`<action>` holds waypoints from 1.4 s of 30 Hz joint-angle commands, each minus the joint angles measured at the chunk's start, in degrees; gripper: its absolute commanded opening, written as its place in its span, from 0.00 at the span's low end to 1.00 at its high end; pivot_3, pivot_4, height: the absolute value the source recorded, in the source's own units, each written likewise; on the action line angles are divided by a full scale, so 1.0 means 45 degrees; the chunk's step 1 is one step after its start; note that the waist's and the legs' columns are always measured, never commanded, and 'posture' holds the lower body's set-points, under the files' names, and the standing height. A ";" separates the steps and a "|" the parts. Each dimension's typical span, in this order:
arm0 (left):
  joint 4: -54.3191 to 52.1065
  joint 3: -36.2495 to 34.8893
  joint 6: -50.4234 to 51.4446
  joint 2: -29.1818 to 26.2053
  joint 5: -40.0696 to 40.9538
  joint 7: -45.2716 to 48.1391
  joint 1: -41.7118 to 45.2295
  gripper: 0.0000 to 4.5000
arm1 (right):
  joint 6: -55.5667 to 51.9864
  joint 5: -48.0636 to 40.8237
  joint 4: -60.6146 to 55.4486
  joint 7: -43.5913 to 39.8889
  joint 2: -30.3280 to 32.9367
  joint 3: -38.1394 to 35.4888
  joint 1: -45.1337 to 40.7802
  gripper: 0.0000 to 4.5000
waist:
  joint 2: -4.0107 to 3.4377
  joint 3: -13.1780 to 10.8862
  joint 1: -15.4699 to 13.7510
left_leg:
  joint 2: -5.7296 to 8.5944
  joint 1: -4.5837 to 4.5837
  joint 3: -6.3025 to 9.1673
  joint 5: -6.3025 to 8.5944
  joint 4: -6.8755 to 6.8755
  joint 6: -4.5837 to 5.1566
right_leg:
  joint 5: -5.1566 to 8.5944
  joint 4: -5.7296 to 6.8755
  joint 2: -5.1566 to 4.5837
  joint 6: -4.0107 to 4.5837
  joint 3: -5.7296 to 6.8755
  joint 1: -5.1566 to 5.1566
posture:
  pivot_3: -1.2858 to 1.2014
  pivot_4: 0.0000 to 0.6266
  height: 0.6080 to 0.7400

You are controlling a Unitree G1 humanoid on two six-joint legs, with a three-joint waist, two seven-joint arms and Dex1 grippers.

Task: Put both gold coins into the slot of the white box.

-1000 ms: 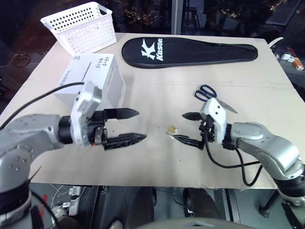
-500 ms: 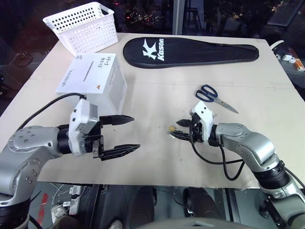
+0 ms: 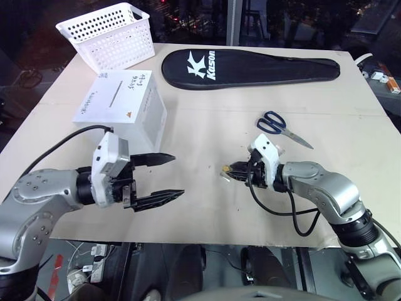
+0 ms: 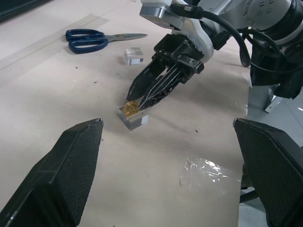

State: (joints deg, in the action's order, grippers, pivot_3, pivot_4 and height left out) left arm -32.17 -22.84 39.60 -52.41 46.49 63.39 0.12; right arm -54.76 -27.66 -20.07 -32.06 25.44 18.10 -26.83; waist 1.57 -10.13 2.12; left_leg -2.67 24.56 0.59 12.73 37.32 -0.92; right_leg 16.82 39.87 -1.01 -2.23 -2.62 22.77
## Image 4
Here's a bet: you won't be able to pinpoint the clear acrylic block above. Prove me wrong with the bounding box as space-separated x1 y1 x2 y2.
124 47 145 66
116 105 149 131

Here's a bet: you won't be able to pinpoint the dark screen edge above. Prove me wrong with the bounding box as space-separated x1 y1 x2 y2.
0 0 27 22

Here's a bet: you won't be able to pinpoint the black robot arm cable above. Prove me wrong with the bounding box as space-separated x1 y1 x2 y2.
170 2 252 69

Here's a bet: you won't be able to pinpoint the black robot body cover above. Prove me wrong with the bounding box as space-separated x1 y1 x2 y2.
249 41 303 100

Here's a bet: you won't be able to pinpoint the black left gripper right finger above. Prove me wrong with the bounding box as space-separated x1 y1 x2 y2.
232 117 303 227

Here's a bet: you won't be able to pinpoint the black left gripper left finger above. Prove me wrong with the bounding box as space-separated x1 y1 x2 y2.
0 117 104 227

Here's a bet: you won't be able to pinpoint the grey metal frame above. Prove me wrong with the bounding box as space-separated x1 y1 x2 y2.
246 83 286 114

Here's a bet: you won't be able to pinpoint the blue handled scissors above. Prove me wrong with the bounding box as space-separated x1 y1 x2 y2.
65 28 148 54

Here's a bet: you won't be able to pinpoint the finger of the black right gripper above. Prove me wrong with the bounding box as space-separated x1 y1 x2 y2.
138 63 188 111
126 61 167 102

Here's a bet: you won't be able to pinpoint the beige paper table cover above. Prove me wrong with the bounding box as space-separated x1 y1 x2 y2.
0 0 252 227

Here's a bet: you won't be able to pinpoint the gold coin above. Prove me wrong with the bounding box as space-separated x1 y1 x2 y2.
123 100 139 117

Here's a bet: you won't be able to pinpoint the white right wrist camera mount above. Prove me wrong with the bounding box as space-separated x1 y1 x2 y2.
139 0 215 63

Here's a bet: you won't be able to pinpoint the clear plastic film patch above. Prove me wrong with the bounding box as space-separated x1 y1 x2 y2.
178 155 242 191

